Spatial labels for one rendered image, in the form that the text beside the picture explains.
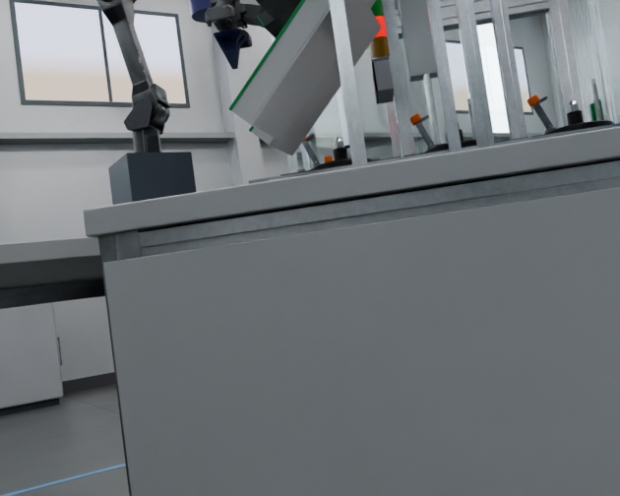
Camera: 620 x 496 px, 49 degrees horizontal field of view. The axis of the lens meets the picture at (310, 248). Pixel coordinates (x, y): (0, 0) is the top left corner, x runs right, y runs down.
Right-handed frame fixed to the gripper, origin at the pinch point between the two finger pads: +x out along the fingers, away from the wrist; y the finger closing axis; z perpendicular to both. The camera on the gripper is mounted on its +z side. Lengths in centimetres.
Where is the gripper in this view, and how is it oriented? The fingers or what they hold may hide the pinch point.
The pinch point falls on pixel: (232, 52)
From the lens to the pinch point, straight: 151.9
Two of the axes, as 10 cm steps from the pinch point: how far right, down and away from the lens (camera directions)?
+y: 1.1, 0.3, 9.9
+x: 1.4, 9.9, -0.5
